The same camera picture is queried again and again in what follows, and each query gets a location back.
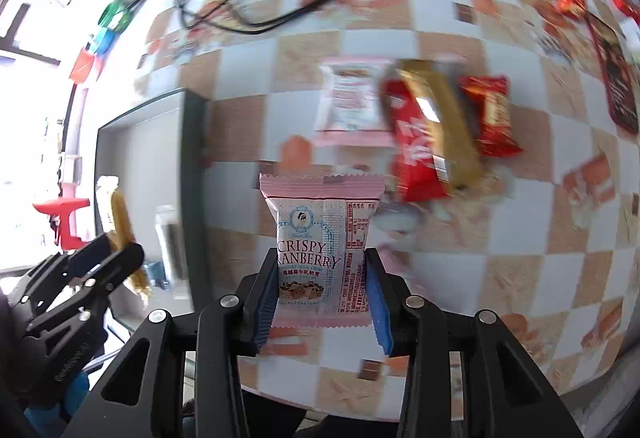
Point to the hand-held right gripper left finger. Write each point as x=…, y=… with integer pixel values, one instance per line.
x=265, y=303

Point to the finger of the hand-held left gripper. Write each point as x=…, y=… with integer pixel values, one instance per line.
x=75, y=260
x=107, y=270

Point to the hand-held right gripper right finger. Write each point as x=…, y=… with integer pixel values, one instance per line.
x=381, y=315

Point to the gold and white snack packet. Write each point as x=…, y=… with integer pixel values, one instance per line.
x=120, y=223

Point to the clear black snack packet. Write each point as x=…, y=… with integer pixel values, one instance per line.
x=172, y=248

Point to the pink cranberry snack packet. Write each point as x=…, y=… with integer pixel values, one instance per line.
x=320, y=228
x=350, y=97

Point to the grey storage bin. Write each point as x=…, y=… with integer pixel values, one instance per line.
x=145, y=157

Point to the red plastic stool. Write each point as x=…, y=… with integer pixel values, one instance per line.
x=62, y=208

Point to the checkered printed tablecloth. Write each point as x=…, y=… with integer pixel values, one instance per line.
x=450, y=318

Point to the red clip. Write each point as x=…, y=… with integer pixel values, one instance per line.
x=82, y=63

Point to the gold snack bar packet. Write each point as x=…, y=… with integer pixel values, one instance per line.
x=440, y=117

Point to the blue clip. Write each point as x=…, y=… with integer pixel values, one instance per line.
x=102, y=41

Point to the small red snack packet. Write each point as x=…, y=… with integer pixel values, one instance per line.
x=492, y=117

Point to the green clip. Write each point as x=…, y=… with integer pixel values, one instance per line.
x=117, y=12

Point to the dark red flat box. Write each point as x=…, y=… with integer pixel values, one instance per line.
x=617, y=82

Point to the red wrapped candy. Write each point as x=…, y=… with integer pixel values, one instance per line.
x=570, y=1
x=620, y=1

